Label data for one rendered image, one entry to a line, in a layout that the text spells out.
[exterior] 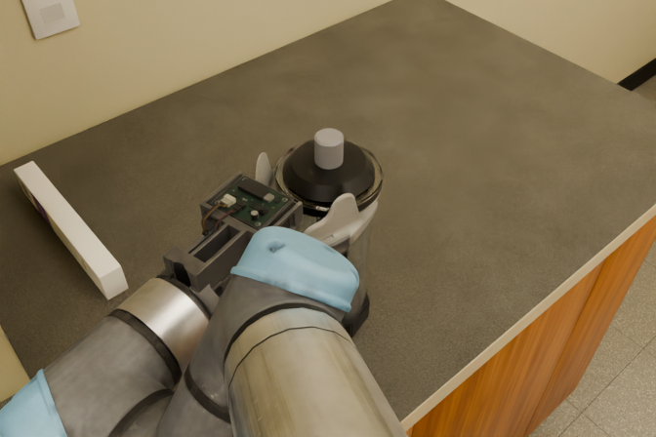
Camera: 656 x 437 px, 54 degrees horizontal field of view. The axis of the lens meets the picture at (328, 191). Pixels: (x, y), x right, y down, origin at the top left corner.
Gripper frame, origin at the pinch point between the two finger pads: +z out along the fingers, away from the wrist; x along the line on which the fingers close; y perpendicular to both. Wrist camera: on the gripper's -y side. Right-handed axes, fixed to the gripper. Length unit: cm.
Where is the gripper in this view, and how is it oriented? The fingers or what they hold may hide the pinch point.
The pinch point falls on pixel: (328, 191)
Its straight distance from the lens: 65.3
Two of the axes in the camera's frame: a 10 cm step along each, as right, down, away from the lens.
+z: 5.8, -5.6, 6.0
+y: 0.0, -7.3, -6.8
